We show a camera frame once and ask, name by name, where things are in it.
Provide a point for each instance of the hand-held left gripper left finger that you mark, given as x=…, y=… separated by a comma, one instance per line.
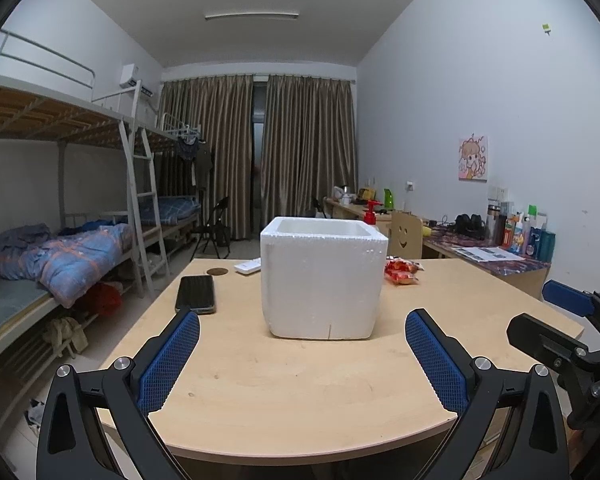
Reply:
x=167, y=360

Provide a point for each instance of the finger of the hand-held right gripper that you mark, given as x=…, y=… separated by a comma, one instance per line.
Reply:
x=565, y=297
x=540, y=340

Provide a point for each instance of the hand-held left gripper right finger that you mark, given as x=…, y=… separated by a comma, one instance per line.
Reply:
x=437, y=360

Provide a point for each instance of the white foam box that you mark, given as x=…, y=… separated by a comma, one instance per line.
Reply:
x=320, y=280

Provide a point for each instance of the desk with patterned cloth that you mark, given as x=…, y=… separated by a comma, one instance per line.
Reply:
x=515, y=272

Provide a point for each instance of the black smartphone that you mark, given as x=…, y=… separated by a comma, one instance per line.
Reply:
x=196, y=294

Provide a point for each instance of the row of toiletry bottles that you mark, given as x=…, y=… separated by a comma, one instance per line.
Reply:
x=522, y=235

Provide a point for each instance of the red cloth under bed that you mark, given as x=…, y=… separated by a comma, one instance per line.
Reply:
x=104, y=299

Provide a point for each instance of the red snack packet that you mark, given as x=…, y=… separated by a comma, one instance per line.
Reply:
x=405, y=264
x=401, y=277

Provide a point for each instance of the printed paper sheets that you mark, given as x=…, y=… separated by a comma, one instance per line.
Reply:
x=485, y=254

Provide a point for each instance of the round brown table grommet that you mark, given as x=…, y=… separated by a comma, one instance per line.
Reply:
x=217, y=271

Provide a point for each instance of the pile of clothes under bed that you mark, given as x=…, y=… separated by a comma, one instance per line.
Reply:
x=65, y=335

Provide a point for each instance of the black headphones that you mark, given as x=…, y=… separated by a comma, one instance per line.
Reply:
x=469, y=226

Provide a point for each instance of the white remote with screen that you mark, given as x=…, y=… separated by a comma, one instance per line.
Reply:
x=247, y=266

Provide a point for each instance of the wooden chair with smiley face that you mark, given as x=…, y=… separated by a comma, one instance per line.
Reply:
x=406, y=235

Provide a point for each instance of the black folding chair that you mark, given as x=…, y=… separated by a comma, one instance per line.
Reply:
x=214, y=232

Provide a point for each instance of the blue and orange blanket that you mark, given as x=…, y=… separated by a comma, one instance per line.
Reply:
x=70, y=260

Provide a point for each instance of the blue plaid bedding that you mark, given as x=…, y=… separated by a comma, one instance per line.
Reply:
x=177, y=209

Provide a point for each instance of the white bunk bed ladder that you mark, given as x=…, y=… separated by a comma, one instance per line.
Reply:
x=145, y=210

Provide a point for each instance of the white bottle with red pump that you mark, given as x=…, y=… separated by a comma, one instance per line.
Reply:
x=372, y=212

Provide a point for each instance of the green bottle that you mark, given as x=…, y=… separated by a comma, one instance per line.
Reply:
x=388, y=200

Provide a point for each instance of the light wooden desk cabinet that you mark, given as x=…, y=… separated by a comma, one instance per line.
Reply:
x=347, y=210

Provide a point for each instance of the yellow box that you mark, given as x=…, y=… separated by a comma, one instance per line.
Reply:
x=367, y=194

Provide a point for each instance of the white kettle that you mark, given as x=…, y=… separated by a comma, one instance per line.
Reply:
x=338, y=193

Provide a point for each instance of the brown curtain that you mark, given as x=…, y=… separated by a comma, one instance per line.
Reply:
x=310, y=150
x=205, y=160

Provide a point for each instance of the hanging dark clothes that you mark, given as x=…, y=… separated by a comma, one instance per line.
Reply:
x=197, y=157

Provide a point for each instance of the metal bunk bed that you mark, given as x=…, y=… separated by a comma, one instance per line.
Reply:
x=45, y=115

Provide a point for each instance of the white air conditioner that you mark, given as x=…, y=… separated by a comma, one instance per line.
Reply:
x=132, y=77

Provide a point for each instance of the ceiling tube light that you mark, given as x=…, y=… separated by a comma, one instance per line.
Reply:
x=251, y=15

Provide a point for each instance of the cartoon wall poster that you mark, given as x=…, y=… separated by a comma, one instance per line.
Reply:
x=472, y=157

